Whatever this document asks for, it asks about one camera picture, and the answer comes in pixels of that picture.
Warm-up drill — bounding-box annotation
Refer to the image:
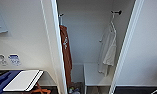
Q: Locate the white wardrobe shelf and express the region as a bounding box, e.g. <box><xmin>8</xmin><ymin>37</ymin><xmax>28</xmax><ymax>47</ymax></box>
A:
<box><xmin>82</xmin><ymin>62</ymin><xmax>115</xmax><ymax>94</ymax></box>

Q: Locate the wall socket with dark label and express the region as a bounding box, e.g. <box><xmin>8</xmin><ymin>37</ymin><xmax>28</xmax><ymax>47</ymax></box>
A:
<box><xmin>0</xmin><ymin>53</ymin><xmax>9</xmax><ymax>66</ymax></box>

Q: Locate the orange folding stand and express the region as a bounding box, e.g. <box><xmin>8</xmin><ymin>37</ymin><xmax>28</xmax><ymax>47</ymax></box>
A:
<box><xmin>28</xmin><ymin>82</ymin><xmax>52</xmax><ymax>94</ymax></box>

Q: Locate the white shirt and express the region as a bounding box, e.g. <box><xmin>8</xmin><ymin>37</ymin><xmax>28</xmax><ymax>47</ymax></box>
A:
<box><xmin>96</xmin><ymin>21</ymin><xmax>118</xmax><ymax>78</ymax></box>

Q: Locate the white flat board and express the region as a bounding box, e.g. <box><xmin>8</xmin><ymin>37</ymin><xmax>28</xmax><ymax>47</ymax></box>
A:
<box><xmin>2</xmin><ymin>69</ymin><xmax>45</xmax><ymax>92</ymax></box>

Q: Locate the blue plastic case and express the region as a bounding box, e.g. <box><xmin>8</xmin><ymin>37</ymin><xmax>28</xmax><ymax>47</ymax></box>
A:
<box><xmin>0</xmin><ymin>69</ymin><xmax>22</xmax><ymax>94</ymax></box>

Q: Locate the wall socket with blue label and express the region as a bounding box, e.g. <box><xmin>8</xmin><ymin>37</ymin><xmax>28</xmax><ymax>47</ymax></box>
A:
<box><xmin>8</xmin><ymin>53</ymin><xmax>22</xmax><ymax>66</ymax></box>

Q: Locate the white wardrobe cabinet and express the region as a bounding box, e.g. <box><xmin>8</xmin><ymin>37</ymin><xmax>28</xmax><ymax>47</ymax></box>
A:
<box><xmin>55</xmin><ymin>0</ymin><xmax>137</xmax><ymax>94</ymax></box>

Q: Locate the orange hoodie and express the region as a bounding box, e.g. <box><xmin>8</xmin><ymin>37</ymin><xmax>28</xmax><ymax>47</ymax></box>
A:
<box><xmin>58</xmin><ymin>24</ymin><xmax>74</xmax><ymax>90</ymax></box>

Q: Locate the black wall hook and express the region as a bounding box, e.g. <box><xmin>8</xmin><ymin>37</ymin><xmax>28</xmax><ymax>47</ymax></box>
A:
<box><xmin>58</xmin><ymin>12</ymin><xmax>65</xmax><ymax>18</ymax></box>
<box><xmin>110</xmin><ymin>10</ymin><xmax>123</xmax><ymax>16</ymax></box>

